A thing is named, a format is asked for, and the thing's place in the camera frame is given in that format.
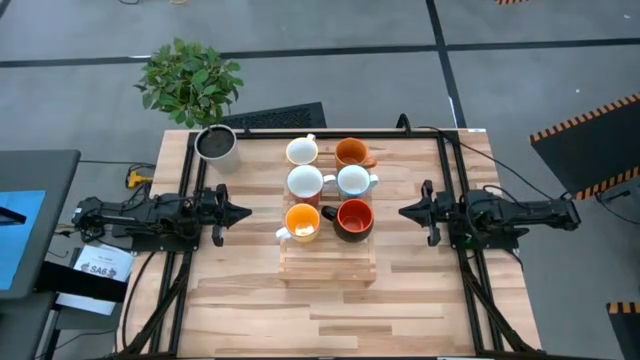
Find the yellow-inside mug white handle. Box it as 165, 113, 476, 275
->
275, 202, 322, 245

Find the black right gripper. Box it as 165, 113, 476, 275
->
398, 179, 459, 247

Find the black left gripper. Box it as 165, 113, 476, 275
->
193, 183, 253, 247

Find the black mug orange inside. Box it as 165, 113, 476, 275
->
320, 198, 375, 244

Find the plain orange mug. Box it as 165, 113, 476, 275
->
334, 137, 378, 171

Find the wooden slatted rack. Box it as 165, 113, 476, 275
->
278, 149, 378, 289

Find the black perforated panel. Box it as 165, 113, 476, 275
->
219, 101, 328, 130

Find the black board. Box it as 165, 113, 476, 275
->
34, 260, 129, 304

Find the white mug red floral pattern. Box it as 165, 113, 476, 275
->
285, 132, 320, 167

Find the green potted plant white pot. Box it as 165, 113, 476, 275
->
133, 37, 245, 175

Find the yellow plug connector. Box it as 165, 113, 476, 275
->
125, 168, 154, 190

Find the white paper sheet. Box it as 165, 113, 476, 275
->
54, 292, 119, 317

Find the white mug teal tile pattern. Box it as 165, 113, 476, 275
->
336, 164, 380, 201

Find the white printed booklet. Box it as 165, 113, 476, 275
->
73, 243, 135, 284

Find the grey monitor blue screen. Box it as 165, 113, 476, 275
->
0, 148, 82, 301

